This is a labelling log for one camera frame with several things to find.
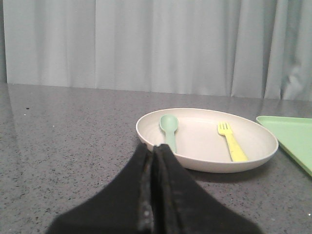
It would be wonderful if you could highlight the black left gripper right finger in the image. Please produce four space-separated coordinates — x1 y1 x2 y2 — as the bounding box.
151 144 262 234

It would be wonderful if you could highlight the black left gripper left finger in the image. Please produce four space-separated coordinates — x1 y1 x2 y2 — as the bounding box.
47 143 153 234

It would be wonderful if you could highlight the beige round plate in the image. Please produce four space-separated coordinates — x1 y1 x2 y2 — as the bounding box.
136 108 278 173

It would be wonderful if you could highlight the yellow plastic fork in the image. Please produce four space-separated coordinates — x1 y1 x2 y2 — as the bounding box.
217 121 248 162

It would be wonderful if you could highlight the teal green plastic spoon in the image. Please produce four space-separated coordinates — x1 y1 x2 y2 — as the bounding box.
159 115 178 153

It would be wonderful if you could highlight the light green rectangular tray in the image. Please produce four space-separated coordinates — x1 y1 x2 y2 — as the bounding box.
256 116 312 175

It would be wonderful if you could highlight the white pleated curtain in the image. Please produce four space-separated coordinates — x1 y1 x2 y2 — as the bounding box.
0 0 312 100

